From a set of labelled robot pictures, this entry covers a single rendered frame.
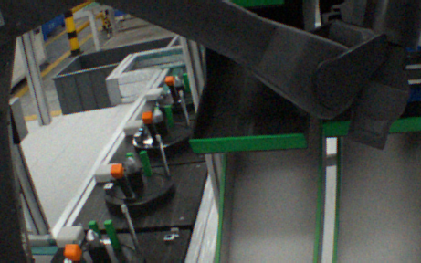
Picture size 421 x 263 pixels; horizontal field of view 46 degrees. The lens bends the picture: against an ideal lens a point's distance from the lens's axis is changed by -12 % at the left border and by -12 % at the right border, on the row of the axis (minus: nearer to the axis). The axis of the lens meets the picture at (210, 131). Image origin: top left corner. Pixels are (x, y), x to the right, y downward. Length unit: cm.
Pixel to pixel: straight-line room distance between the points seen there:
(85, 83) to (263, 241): 216
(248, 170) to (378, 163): 18
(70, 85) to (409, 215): 231
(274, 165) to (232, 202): 7
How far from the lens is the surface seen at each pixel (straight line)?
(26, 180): 101
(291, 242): 71
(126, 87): 199
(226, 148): 62
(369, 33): 42
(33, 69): 198
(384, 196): 73
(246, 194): 74
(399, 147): 75
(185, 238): 90
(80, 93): 282
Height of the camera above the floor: 145
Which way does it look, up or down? 22 degrees down
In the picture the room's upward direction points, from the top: 12 degrees counter-clockwise
